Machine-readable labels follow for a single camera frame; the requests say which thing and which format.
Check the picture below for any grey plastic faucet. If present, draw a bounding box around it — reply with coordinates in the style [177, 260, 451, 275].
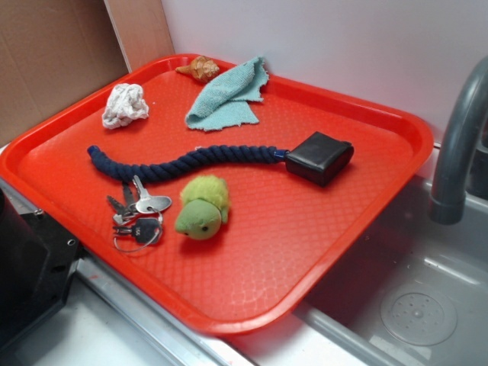
[429, 58, 487, 225]

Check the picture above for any red plastic tray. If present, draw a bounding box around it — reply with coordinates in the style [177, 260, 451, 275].
[1, 54, 433, 336]

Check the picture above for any teal terry cloth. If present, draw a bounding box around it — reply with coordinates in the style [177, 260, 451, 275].
[185, 56, 269, 132]

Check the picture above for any crumpled white paper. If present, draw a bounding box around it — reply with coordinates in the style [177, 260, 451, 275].
[102, 83, 149, 130]

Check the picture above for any brown seashell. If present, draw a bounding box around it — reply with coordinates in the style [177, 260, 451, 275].
[175, 56, 220, 83]

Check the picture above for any brown cardboard panel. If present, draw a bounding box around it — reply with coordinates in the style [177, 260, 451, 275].
[1, 1, 174, 145]

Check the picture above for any black leather wallet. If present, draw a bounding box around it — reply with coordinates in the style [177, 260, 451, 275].
[284, 132, 355, 187]

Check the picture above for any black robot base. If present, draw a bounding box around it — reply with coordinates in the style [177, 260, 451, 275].
[1, 193, 80, 352]

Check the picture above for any navy blue rope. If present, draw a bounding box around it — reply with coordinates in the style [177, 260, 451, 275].
[86, 144, 287, 186]

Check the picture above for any silver key bunch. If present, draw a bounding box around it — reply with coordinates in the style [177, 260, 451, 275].
[107, 175, 172, 254]

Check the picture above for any green plush turtle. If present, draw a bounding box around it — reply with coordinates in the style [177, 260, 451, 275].
[175, 175, 231, 240]

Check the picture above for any grey plastic sink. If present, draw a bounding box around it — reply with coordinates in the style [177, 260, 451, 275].
[1, 156, 487, 365]

